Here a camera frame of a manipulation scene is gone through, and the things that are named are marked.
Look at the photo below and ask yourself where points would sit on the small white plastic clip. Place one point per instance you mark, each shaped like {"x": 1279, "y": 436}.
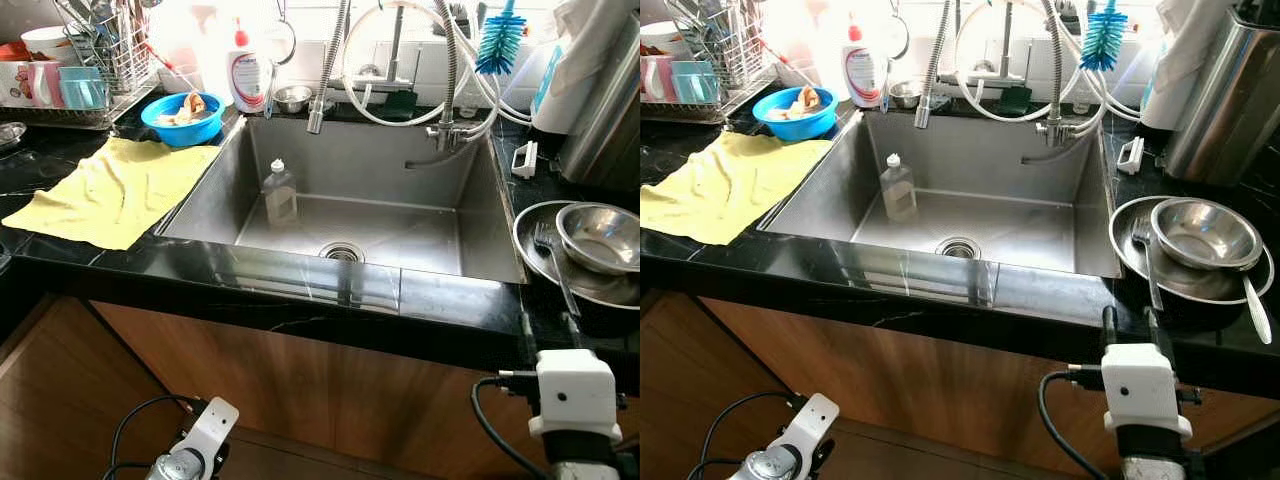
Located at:
{"x": 1132, "y": 155}
{"x": 524, "y": 160}

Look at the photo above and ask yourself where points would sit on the white spoon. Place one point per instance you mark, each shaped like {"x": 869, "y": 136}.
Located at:
{"x": 1258, "y": 310}

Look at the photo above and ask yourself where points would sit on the slim steel tap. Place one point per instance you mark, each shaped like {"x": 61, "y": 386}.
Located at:
{"x": 1008, "y": 40}
{"x": 400, "y": 40}

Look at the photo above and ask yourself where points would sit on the blue bottle brush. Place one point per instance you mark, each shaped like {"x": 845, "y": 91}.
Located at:
{"x": 1103, "y": 38}
{"x": 500, "y": 40}

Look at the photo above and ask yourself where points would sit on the clear plastic bottle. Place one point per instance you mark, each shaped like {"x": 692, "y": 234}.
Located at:
{"x": 898, "y": 190}
{"x": 280, "y": 195}

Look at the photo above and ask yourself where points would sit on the pink mug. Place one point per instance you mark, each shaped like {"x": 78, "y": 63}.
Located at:
{"x": 655, "y": 78}
{"x": 48, "y": 85}

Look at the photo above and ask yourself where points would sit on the printed white mug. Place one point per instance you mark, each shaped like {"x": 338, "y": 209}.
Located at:
{"x": 15, "y": 85}

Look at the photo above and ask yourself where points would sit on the blue plastic bowl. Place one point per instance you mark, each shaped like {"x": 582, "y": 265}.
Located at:
{"x": 195, "y": 130}
{"x": 800, "y": 128}

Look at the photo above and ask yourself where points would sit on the small flat steel dish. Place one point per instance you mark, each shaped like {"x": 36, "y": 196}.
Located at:
{"x": 10, "y": 135}

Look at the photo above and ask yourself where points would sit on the round steel plate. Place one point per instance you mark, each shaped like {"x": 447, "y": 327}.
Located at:
{"x": 600, "y": 290}
{"x": 1190, "y": 285}

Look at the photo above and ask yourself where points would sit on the wooden cabinet front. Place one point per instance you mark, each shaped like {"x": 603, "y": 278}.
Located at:
{"x": 680, "y": 400}
{"x": 60, "y": 400}
{"x": 350, "y": 390}
{"x": 950, "y": 385}

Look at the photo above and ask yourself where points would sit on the white dish soap bottle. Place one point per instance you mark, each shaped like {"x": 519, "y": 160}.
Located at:
{"x": 865, "y": 70}
{"x": 248, "y": 75}

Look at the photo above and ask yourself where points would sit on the steel flexible neck faucet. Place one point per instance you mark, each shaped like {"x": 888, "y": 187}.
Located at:
{"x": 450, "y": 70}
{"x": 1055, "y": 65}

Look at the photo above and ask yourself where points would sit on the orange bowl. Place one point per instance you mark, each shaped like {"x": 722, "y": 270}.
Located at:
{"x": 12, "y": 50}

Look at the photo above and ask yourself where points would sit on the large steel bowl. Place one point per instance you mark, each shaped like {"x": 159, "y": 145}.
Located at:
{"x": 1205, "y": 232}
{"x": 600, "y": 235}

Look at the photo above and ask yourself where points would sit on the teal mug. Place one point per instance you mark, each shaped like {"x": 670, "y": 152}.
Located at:
{"x": 85, "y": 90}
{"x": 695, "y": 82}

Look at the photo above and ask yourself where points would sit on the small steel bowl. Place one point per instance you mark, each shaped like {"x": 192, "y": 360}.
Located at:
{"x": 292, "y": 98}
{"x": 905, "y": 93}

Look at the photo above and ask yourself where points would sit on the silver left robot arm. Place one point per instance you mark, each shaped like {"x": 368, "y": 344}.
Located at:
{"x": 180, "y": 468}
{"x": 770, "y": 468}

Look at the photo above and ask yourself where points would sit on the large steel pot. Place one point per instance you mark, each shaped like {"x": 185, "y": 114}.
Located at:
{"x": 1225, "y": 100}
{"x": 600, "y": 120}

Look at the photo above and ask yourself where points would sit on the white cloth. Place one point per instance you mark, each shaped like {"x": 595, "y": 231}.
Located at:
{"x": 1180, "y": 55}
{"x": 570, "y": 60}

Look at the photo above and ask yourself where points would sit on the white ceramic bowl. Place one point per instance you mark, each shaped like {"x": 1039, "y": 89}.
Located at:
{"x": 45, "y": 42}
{"x": 660, "y": 38}

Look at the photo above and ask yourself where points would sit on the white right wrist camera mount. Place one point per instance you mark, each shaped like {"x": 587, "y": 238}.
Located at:
{"x": 1145, "y": 385}
{"x": 575, "y": 390}

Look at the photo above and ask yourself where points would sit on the steel sink drain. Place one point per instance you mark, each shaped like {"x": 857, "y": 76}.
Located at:
{"x": 958, "y": 247}
{"x": 342, "y": 251}

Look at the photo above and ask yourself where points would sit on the food scraps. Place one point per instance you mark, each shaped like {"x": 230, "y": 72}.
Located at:
{"x": 185, "y": 108}
{"x": 800, "y": 100}

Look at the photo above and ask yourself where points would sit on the stainless steel sink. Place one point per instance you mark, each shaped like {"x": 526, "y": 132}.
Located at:
{"x": 1010, "y": 195}
{"x": 400, "y": 200}

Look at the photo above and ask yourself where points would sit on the dark green sponge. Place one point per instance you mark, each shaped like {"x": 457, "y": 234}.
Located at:
{"x": 402, "y": 105}
{"x": 1015, "y": 100}

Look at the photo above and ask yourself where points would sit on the yellow dish cloth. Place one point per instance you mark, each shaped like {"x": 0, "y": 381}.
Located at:
{"x": 720, "y": 185}
{"x": 110, "y": 190}

